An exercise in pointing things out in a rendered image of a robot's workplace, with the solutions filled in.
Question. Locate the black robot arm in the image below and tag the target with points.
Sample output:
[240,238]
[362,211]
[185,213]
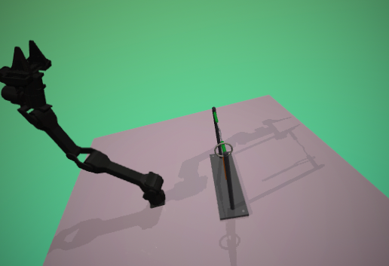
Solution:
[44,118]

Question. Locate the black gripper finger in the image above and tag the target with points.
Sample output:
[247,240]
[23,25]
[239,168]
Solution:
[19,66]
[35,54]

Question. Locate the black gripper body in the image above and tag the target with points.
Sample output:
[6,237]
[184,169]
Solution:
[31,85]

